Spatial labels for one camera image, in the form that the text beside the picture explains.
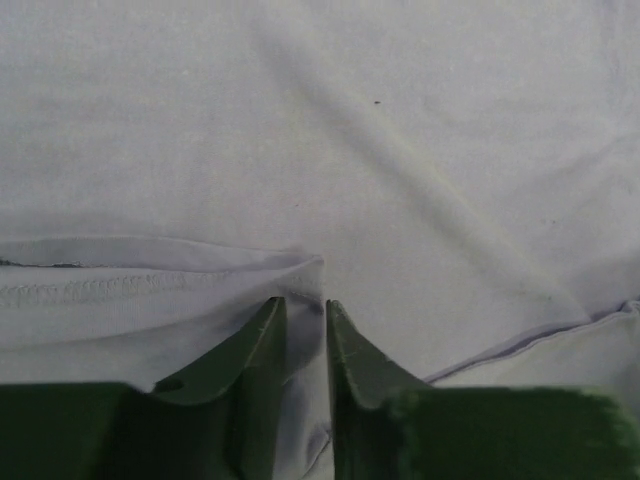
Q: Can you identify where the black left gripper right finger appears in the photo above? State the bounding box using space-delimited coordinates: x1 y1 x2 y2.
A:
326 301 639 479

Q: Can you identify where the purple t shirt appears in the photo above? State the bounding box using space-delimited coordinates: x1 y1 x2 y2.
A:
1 1 639 479

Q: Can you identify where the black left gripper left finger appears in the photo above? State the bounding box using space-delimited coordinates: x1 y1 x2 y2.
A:
1 298 286 479

